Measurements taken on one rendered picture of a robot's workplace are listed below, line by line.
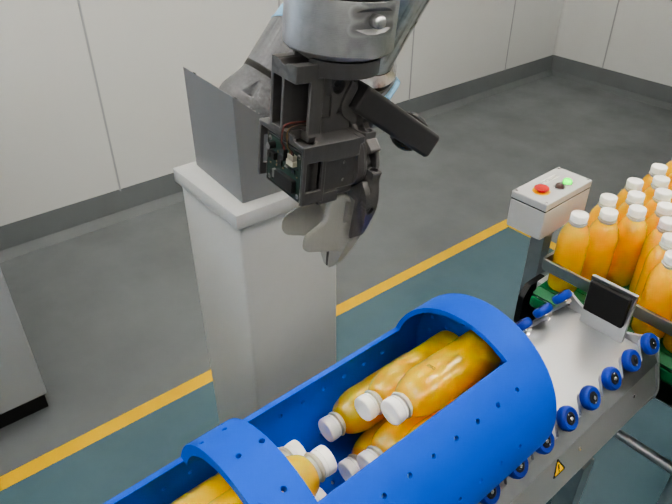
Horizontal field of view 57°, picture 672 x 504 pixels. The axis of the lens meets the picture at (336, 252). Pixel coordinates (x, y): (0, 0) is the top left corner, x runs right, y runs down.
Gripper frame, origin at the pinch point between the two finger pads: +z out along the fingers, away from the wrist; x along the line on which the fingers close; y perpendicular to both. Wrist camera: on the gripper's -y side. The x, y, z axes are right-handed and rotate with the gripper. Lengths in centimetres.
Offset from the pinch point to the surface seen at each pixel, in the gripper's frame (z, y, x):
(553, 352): 49, -67, -7
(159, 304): 150, -48, -185
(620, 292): 36, -79, -4
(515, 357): 23.8, -30.2, 5.4
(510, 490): 52, -35, 10
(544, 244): 47, -97, -34
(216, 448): 26.2, 11.5, -4.0
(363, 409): 35.1, -13.1, -5.7
